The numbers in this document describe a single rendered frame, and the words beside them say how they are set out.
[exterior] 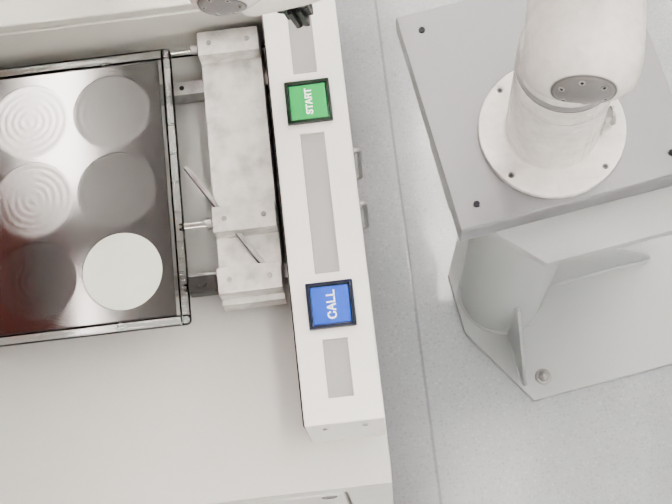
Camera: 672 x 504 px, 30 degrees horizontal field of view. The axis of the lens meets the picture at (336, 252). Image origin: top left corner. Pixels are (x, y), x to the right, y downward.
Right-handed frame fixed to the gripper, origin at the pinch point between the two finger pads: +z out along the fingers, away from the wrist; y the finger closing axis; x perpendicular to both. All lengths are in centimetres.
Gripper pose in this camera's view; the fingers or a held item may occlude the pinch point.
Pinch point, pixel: (297, 8)
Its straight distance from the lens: 144.7
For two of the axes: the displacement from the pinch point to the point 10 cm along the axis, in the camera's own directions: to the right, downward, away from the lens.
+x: -1.1, -9.5, 2.8
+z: 2.6, 2.5, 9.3
